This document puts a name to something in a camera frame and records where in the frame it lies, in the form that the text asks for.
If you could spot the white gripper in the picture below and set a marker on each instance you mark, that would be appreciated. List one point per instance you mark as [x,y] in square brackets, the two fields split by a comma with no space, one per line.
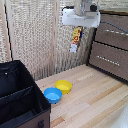
[80,19]

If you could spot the granola bar box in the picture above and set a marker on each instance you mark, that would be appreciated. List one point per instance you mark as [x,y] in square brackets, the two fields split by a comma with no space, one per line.
[76,39]

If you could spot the brown drawer cabinet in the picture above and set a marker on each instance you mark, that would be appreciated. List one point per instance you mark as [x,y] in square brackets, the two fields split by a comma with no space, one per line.
[110,50]

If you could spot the yellow bowl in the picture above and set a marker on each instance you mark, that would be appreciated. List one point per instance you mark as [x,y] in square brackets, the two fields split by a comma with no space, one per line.
[63,86]

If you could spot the blue bowl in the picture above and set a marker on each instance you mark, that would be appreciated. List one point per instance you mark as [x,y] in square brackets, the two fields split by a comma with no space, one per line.
[53,95]

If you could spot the black fabric storage box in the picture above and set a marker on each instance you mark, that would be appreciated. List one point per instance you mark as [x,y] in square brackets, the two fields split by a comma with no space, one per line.
[18,96]

